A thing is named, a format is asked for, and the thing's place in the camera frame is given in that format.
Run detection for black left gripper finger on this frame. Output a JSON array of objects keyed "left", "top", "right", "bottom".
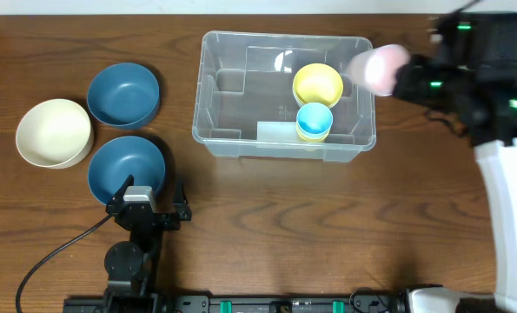
[
  {"left": 172, "top": 181, "right": 192, "bottom": 221},
  {"left": 111, "top": 175, "right": 134, "bottom": 206}
]

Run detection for pink plastic cup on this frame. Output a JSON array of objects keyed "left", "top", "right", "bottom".
[{"left": 348, "top": 44, "right": 411, "bottom": 97}]

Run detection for small yellow bowl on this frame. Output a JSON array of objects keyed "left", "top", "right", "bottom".
[{"left": 292, "top": 63, "right": 344, "bottom": 109}]

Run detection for light blue plastic cup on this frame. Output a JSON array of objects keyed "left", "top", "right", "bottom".
[{"left": 296, "top": 103, "right": 334, "bottom": 133}]

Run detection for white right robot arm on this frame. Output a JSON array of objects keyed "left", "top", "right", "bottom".
[{"left": 392, "top": 9, "right": 517, "bottom": 312}]

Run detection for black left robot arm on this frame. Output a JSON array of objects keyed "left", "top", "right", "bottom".
[{"left": 96, "top": 175, "right": 192, "bottom": 313}]

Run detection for white label in container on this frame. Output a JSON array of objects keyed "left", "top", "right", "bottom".
[{"left": 256, "top": 121, "right": 300, "bottom": 143}]

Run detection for clear plastic storage container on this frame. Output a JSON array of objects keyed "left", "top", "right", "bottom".
[{"left": 192, "top": 30, "right": 376, "bottom": 163}]

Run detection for near dark blue bowl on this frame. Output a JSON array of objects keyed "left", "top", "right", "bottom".
[{"left": 88, "top": 136, "right": 167, "bottom": 204}]

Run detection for dark blue bowl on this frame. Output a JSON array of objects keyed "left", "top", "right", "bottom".
[
  {"left": 88, "top": 136, "right": 167, "bottom": 204},
  {"left": 86, "top": 63, "right": 161, "bottom": 130}
]

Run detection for large cream bowl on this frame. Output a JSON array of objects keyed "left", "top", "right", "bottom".
[{"left": 16, "top": 99, "right": 95, "bottom": 170}]

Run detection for far dark blue bowl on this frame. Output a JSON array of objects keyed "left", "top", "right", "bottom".
[{"left": 86, "top": 63, "right": 161, "bottom": 130}]

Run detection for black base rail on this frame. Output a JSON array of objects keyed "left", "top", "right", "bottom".
[{"left": 63, "top": 291, "right": 410, "bottom": 313}]

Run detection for black cable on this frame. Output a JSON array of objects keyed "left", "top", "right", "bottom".
[{"left": 15, "top": 214, "right": 114, "bottom": 313}]

